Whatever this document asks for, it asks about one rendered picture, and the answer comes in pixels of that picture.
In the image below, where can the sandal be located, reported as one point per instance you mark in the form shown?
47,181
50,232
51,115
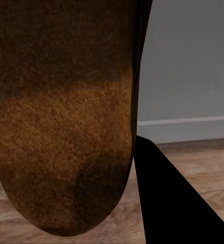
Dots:
69,82

